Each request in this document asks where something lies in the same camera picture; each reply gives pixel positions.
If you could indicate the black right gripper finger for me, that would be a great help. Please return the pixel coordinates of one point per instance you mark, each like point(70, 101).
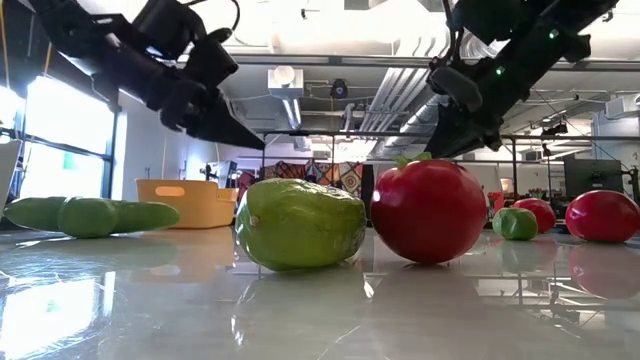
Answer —
point(447, 142)

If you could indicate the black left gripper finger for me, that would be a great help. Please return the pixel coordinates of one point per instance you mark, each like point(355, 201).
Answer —
point(225, 130)

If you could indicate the red tomato with green leaf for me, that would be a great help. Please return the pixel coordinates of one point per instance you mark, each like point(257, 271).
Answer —
point(427, 212)

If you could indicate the green lime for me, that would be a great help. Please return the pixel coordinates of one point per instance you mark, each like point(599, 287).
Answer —
point(87, 217)
point(515, 225)

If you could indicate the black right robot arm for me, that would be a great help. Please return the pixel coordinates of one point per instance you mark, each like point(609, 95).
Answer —
point(530, 45)

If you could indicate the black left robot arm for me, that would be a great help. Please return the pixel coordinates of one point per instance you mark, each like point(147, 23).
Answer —
point(115, 55)

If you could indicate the black spotlight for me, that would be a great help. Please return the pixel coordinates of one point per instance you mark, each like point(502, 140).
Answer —
point(555, 129)

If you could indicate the white ceiling box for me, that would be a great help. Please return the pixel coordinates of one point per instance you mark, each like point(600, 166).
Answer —
point(285, 82)

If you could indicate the yellow plastic basket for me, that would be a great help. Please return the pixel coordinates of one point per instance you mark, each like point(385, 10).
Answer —
point(200, 205)

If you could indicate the black pipe rack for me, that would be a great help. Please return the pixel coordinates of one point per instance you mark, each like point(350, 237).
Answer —
point(320, 133)

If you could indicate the colourful patterned cloth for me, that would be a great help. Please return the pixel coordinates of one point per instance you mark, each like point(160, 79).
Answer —
point(345, 175)

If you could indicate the black round ceiling device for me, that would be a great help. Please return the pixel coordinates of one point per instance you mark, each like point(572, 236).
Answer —
point(339, 89)

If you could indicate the black monitor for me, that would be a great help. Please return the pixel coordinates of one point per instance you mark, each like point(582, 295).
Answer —
point(592, 175)

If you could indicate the white ceiling unit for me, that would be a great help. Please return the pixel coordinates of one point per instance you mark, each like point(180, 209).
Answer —
point(622, 105)

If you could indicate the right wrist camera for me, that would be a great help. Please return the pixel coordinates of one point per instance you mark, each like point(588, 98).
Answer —
point(455, 89)

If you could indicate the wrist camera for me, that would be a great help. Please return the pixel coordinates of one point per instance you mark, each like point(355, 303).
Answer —
point(212, 60)
point(455, 89)

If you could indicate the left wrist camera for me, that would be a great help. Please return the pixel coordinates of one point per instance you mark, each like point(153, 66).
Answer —
point(212, 60)

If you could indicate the silver ceiling duct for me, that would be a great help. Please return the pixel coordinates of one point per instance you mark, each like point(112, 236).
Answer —
point(395, 100)

